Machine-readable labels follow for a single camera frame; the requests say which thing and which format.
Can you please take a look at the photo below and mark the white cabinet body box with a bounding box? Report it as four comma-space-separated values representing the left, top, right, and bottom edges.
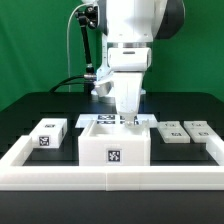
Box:
78, 121, 151, 166

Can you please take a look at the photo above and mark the white U-shaped frame wall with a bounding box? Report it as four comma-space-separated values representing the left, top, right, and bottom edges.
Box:
0, 135, 224, 191

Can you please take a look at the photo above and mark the small white cabinet block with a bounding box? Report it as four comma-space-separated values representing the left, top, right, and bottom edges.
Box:
30, 118, 67, 148

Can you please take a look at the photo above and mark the black cable bundle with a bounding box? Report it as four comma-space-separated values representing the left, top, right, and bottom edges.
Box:
49, 75, 88, 93

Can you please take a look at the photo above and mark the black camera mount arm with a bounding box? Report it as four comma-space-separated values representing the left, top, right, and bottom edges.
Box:
75, 5, 98, 80

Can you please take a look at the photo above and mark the white door panel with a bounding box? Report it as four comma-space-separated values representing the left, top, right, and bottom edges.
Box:
157, 121, 190, 143
184, 121, 216, 143

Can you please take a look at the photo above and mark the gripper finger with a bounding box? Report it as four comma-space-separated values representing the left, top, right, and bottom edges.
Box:
125, 114, 135, 127

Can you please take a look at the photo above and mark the white thin cable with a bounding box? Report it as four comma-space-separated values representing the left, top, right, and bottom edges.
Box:
66, 3, 88, 93

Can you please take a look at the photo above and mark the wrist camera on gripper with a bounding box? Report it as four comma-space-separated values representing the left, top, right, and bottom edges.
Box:
94, 75, 112, 97

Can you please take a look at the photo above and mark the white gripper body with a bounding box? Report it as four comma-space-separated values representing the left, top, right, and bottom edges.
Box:
108, 47, 151, 117

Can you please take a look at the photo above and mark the white flat base plate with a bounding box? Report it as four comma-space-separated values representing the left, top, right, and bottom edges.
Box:
75, 114, 157, 128

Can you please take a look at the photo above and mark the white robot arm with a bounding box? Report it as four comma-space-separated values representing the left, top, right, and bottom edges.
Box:
82, 0, 185, 126

